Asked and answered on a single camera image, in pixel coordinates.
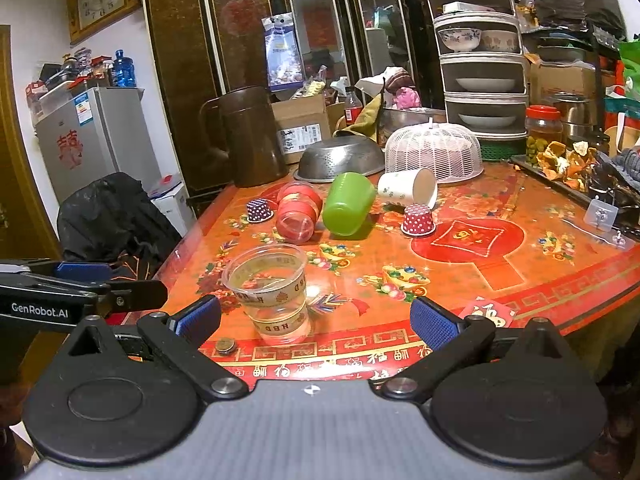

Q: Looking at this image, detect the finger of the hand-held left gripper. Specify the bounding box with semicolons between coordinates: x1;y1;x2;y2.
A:
97;279;169;317
0;258;115;285

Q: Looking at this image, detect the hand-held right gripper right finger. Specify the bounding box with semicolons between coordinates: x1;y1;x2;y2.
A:
369;296;569;404

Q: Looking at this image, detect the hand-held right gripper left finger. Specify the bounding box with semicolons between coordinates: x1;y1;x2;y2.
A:
66;295;249;403

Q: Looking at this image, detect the green plastic cup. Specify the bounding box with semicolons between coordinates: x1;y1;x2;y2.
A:
322;171;377;238

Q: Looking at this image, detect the clear plastic cup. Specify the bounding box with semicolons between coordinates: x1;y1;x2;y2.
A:
221;243;313;347

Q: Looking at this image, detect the white paper cup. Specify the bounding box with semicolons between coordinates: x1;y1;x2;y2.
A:
377;167;439;210

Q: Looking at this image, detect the red plastic cup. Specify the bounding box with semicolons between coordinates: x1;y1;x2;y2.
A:
274;182;324;240

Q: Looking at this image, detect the red paper envelope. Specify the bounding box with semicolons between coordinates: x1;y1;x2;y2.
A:
458;297;517;329

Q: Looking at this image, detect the black cloth on chair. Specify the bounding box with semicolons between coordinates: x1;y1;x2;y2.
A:
56;171;182;278

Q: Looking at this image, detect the white cardboard box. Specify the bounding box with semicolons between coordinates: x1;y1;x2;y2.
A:
148;174;197;237

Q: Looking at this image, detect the red dotted cupcake liner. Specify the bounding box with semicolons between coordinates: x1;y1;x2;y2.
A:
400;203;437;237

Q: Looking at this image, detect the wooden door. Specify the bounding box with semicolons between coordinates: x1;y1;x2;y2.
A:
0;24;62;263

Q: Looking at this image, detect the purple dotted cupcake liner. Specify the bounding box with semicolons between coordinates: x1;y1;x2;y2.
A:
246;198;275;224

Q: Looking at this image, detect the grey refrigerator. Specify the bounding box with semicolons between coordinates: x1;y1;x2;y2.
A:
34;86;162;207

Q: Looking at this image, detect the white plastic food cover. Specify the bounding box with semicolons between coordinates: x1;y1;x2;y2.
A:
384;118;485;184

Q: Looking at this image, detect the green plastic basket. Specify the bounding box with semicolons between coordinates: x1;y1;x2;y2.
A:
479;137;529;162

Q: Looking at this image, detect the metal colander bowl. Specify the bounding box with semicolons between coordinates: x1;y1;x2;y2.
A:
293;134;386;184

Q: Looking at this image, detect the brown plastic pitcher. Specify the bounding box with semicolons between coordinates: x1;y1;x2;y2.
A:
199;85;290;189

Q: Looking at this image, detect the blue water bottle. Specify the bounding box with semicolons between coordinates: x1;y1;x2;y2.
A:
112;49;138;89

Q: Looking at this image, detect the metal basin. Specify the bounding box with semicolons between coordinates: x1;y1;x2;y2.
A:
379;106;448;147

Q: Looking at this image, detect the pile of orange peels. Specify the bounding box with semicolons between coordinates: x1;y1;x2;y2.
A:
536;140;601;192

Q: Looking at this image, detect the white plate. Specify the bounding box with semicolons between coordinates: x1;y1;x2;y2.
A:
458;113;518;129
454;77;517;93

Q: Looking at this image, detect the dark tray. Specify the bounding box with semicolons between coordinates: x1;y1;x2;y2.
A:
510;152;640;238

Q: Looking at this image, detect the olive cloth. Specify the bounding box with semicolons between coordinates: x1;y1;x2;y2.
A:
334;91;387;139

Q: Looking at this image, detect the red lidded glass jar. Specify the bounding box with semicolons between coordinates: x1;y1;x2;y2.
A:
524;104;564;169

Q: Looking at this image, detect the cardboard box with label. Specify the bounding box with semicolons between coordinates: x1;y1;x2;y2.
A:
271;94;334;165

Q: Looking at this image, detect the pink cloth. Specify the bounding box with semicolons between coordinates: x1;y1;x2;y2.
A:
392;86;422;111

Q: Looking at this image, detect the red capped drink bottle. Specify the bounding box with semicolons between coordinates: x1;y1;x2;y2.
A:
344;86;364;129

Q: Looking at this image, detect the dark mirrored wardrobe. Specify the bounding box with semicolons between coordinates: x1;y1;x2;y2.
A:
141;0;441;206

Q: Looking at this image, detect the grey knitted cloth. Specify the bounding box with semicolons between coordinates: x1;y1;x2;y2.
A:
611;146;640;182

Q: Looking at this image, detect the metal kettle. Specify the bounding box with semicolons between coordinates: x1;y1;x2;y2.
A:
549;92;594;142

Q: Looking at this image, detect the grey tiered dish rack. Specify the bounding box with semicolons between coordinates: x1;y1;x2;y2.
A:
424;0;530;142

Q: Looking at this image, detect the plain cardboard box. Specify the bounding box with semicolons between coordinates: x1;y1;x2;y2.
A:
529;61;617;107

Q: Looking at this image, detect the blue white snack bag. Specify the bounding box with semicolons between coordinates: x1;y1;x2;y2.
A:
261;12;304;92

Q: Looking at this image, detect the floral ceramic bowl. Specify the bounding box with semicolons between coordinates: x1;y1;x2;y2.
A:
438;27;482;52

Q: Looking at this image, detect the beige patterned bowl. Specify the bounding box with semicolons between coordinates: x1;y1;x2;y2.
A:
480;29;521;54

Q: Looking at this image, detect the green plastic bag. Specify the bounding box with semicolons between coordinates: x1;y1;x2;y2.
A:
617;39;640;97

